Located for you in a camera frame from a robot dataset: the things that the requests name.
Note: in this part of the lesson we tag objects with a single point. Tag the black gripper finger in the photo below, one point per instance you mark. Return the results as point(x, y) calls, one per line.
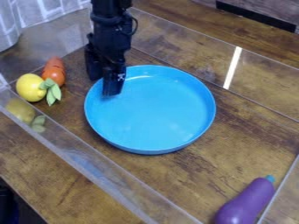
point(113, 77)
point(92, 63)

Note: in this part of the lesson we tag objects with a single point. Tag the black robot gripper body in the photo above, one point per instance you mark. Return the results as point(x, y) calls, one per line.
point(112, 29)

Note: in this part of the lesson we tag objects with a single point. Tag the orange toy carrot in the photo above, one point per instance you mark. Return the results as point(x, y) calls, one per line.
point(53, 79)

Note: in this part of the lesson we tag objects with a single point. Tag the blue round plastic tray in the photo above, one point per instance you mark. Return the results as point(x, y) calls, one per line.
point(164, 110)

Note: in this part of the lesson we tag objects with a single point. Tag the yellow toy lemon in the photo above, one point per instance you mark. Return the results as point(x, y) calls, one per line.
point(28, 87)

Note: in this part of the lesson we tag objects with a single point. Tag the white grid curtain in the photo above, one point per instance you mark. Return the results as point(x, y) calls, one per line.
point(20, 14)

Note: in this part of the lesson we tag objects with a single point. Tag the purple toy eggplant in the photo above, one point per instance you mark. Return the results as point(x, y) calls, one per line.
point(245, 206)

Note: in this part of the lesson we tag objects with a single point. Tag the clear acrylic barrier wall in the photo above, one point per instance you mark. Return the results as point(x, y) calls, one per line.
point(131, 192)

